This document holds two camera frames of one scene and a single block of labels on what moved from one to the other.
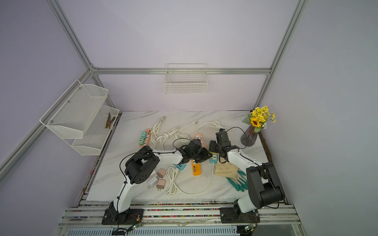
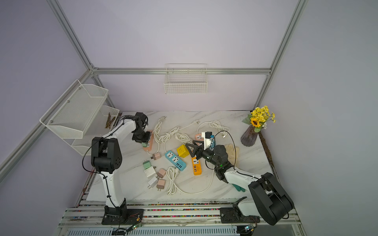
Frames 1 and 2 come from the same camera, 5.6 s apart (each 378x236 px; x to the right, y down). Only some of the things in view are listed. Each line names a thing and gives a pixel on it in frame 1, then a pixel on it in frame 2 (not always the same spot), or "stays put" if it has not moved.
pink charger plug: x=160 y=184 stays put
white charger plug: x=152 y=182 stays put
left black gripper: x=205 y=156 → x=145 y=140
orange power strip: x=196 y=168 stays put
